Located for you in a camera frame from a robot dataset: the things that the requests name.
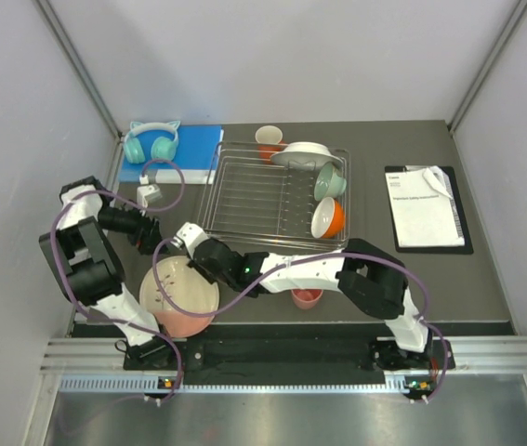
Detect pink and cream floral plate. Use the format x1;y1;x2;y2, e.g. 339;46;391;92
139;256;219;338

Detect white instruction booklet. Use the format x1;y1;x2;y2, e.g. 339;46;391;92
386;164;467;247

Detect pink plastic cup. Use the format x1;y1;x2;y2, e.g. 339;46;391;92
291;289;323;310

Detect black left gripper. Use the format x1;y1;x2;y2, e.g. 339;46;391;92
97;197;171;256

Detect orange bowl white inside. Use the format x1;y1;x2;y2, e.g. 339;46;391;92
310;197;346;239

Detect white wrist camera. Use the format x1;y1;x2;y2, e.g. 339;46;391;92
136;174;162;208
171;222;209;258

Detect black clipboard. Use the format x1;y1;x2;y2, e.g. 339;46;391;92
384;164;475;256

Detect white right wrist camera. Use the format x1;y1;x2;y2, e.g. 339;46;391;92
171;222;209;258

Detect mint green ceramic bowl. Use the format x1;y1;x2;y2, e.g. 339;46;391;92
313;163;347;202

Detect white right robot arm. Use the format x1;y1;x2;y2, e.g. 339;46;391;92
186;236;434;368

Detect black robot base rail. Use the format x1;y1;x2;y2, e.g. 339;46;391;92
81;323;455;386

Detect orange ceramic mug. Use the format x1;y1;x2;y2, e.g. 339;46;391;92
255;125;284;163

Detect steel wire dish rack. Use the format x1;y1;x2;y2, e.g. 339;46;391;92
197;141;349;251

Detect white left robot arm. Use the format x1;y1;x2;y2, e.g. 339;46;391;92
39;176;178;371

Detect white ceramic plate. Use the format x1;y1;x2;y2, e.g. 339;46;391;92
270;141;342;171

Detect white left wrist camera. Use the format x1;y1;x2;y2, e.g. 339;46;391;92
136;174;162;208

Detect teal cat-ear headphones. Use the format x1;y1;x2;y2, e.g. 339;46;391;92
123;121;181;164

